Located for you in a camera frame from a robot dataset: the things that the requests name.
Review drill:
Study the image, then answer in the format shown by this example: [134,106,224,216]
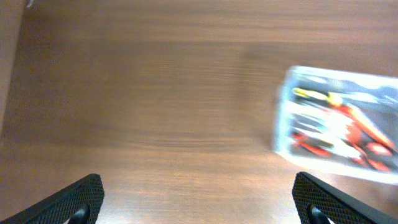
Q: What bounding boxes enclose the small red diagonal cutters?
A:
[292,133,331,157]

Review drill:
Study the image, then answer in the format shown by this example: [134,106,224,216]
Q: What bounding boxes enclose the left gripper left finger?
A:
[1,174,104,224]

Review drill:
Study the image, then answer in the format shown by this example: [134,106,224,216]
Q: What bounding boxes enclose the clear plastic storage container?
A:
[274,65,397,184]

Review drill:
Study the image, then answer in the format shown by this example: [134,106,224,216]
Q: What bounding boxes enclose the clear screwdriver set case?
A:
[289,103,361,159]

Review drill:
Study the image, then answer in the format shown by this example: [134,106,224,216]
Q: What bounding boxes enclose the orange bit holder strip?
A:
[341,104,395,151]

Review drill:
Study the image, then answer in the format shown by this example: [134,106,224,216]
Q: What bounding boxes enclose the metal file yellow black handle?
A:
[292,88,397,109]

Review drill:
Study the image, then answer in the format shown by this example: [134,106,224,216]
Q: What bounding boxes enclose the orange black needle-nose pliers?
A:
[330,142,397,173]

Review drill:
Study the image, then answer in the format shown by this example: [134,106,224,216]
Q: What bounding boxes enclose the orange scraper wooden handle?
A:
[289,102,368,150]

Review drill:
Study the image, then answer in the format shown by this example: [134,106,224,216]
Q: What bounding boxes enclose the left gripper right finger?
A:
[292,172,397,224]

